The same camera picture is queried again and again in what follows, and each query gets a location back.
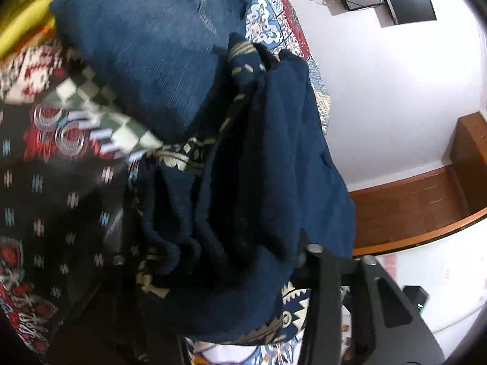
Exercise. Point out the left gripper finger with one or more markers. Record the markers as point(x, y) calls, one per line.
point(357, 314)

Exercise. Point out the navy patterned hooded garment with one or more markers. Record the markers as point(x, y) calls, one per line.
point(221, 220)

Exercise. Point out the wooden wardrobe with door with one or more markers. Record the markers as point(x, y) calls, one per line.
point(427, 207)

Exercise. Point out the patchwork bed cover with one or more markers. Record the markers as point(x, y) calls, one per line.
point(68, 154)

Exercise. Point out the folded blue denim jeans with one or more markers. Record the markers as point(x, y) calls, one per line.
point(164, 59)

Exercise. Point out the yellow cartoon blanket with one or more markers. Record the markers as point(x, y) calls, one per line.
point(19, 17)

